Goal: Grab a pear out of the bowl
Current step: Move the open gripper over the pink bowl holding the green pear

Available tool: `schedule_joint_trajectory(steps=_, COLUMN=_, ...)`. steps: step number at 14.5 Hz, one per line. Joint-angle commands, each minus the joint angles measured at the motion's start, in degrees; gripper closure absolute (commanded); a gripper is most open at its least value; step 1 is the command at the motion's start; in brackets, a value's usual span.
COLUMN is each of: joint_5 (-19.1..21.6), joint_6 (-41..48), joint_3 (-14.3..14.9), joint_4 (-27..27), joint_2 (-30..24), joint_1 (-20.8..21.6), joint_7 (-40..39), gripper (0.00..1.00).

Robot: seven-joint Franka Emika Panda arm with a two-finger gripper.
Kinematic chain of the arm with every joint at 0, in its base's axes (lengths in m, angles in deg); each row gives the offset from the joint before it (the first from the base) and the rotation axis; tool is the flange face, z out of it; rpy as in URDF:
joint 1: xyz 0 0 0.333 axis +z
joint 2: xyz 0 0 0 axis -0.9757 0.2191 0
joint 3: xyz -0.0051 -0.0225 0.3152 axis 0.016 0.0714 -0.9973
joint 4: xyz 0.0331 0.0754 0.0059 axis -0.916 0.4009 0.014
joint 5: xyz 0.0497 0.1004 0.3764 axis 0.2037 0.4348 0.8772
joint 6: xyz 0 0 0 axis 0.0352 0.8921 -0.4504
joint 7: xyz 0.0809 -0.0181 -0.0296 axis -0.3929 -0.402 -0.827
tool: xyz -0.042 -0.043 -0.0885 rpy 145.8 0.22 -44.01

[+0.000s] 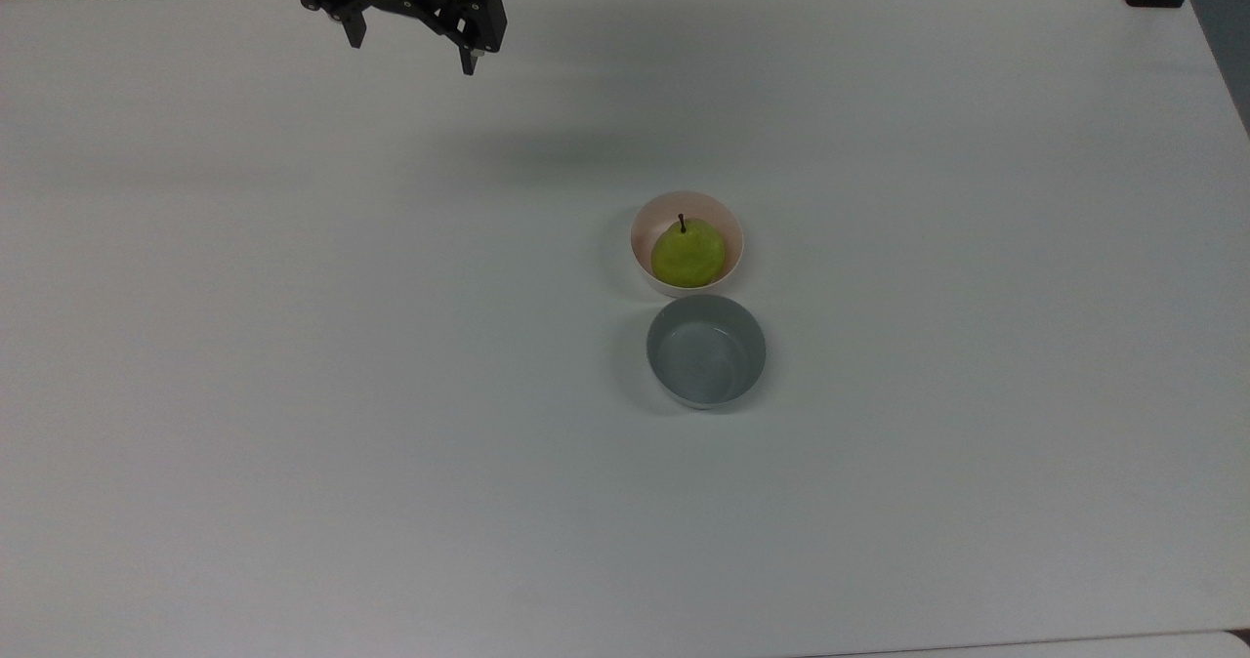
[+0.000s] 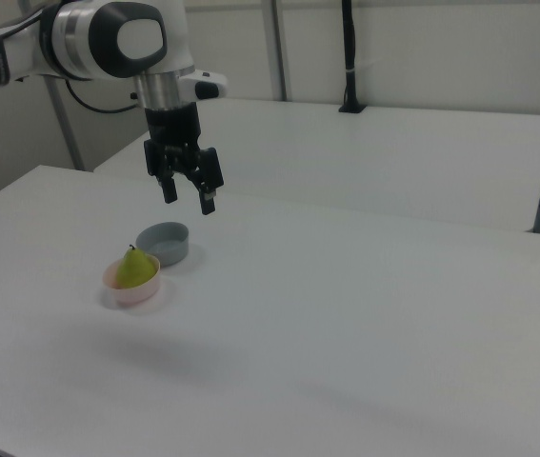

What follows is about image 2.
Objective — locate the green pear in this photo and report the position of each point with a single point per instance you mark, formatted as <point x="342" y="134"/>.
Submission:
<point x="134" y="271"/>

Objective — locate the black camera stand pole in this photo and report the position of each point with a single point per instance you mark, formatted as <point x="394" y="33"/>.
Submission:
<point x="349" y="62"/>

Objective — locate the grey partition post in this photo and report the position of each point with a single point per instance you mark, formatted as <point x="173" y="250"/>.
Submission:
<point x="65" y="124"/>

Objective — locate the grey plastic bowl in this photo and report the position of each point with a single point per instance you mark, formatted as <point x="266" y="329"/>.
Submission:
<point x="169" y="245"/>

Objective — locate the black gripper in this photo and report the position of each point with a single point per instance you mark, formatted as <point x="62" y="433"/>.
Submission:
<point x="173" y="126"/>

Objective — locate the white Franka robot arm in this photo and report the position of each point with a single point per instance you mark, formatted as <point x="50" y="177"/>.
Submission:
<point x="84" y="38"/>

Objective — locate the pink plastic bowl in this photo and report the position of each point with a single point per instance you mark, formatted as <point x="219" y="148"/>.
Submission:
<point x="138" y="292"/>

